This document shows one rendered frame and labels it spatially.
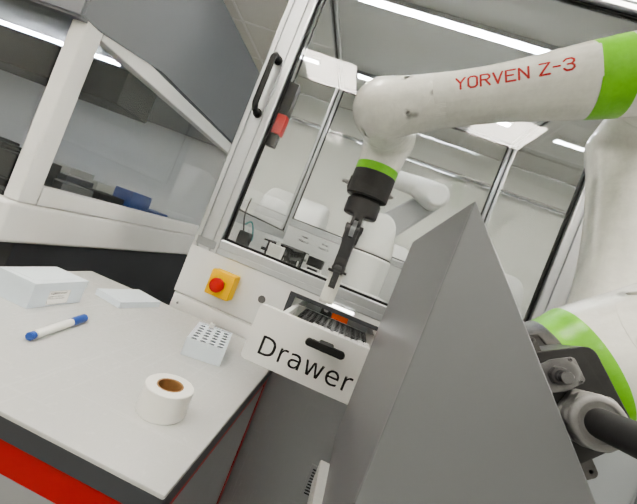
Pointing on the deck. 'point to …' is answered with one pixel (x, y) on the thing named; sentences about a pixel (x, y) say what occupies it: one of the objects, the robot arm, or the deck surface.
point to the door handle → (264, 82)
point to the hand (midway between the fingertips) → (331, 287)
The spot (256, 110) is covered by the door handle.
